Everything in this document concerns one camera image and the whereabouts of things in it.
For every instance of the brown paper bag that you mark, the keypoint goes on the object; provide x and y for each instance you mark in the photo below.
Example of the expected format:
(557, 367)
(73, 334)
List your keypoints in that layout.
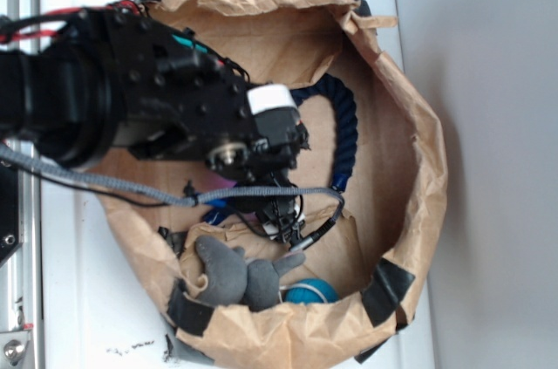
(379, 253)

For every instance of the black mounting plate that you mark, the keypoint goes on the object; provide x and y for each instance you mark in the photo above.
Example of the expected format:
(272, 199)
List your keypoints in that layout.
(8, 212)

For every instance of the grey plush toy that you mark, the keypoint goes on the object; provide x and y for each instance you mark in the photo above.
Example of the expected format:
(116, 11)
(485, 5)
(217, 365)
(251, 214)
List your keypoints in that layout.
(234, 280)

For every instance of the teal ball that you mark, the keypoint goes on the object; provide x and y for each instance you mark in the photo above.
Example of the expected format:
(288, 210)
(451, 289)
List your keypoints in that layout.
(310, 291)

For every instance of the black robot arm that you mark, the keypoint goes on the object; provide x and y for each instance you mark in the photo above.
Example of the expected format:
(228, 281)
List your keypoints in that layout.
(112, 78)

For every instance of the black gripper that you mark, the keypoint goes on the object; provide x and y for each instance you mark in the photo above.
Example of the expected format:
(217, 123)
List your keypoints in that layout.
(184, 102)

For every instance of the aluminium frame rail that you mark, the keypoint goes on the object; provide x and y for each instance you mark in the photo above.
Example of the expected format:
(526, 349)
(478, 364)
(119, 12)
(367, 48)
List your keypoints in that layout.
(22, 327)

